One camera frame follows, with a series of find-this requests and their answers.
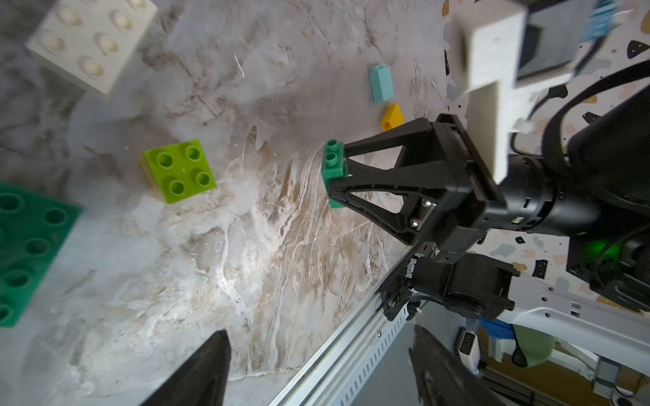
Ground dark green long lego brick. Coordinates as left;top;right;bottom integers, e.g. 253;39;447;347
1;183;83;328

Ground yellow lego brick right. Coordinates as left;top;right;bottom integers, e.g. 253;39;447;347
381;103;406;131

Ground lime green lego brick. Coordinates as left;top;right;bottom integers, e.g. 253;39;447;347
140;140;217;205

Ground light blue lego brick right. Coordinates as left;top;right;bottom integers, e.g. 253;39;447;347
368;65;394;104

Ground white long lego brick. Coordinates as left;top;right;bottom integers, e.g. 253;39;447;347
25;0;158;100

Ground aluminium front rail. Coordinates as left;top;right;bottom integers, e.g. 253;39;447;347
271;293;409;405

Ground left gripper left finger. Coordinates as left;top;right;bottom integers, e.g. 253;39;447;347
142;330;231;406

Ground dark green small lego brick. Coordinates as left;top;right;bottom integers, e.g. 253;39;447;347
321;140;350;193

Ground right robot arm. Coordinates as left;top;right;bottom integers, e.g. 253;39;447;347
322;62;649;374

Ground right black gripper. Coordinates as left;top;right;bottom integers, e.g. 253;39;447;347
326;113;504;254

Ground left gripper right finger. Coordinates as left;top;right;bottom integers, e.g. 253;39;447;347
409;325;503;406

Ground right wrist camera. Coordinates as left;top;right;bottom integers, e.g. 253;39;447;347
448;0;620;184

